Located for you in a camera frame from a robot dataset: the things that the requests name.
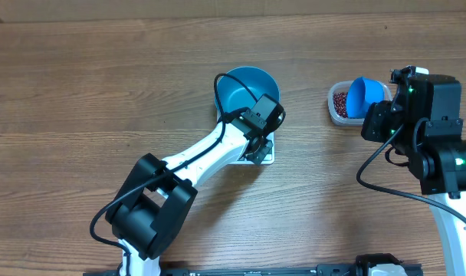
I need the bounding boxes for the blue plastic measuring scoop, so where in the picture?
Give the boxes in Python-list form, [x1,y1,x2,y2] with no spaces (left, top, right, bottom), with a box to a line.
[346,77,385,118]

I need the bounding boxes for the red beans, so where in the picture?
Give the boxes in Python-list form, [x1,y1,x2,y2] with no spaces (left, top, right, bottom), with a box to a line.
[333,92,348,118]

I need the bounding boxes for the white digital kitchen scale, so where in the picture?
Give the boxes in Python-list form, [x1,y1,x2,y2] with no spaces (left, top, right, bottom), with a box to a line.
[212,108,278,167]

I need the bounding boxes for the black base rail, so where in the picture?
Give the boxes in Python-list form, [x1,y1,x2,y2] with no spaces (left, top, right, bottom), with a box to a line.
[84,253,424,276]

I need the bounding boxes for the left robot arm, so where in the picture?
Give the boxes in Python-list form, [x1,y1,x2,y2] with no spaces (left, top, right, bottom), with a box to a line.
[105,94,285,275]

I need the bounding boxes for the blue metal bowl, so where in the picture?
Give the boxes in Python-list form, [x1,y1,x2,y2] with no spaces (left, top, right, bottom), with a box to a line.
[217,66,280,113]

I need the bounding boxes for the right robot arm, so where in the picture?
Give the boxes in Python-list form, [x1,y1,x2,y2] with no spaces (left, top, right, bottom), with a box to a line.
[357,66,466,275]

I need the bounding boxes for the clear plastic container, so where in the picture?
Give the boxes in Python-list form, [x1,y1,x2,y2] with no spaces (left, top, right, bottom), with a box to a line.
[327,80,392,127]

